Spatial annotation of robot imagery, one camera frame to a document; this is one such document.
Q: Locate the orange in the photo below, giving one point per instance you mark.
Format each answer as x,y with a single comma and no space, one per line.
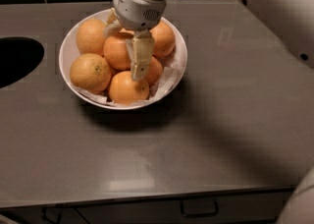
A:
155,71
124,90
127,31
90,37
115,51
165,40
91,72

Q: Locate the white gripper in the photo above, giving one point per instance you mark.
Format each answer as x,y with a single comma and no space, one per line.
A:
137,9

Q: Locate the white bowl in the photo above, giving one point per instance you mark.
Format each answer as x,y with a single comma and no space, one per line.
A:
69,51

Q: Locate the black left drawer handle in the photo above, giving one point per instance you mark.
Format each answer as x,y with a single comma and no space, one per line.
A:
51,215

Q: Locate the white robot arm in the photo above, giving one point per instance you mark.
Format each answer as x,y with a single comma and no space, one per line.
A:
245,118

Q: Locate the black drawer handle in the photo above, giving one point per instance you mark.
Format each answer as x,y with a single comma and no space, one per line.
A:
51,215
199,208

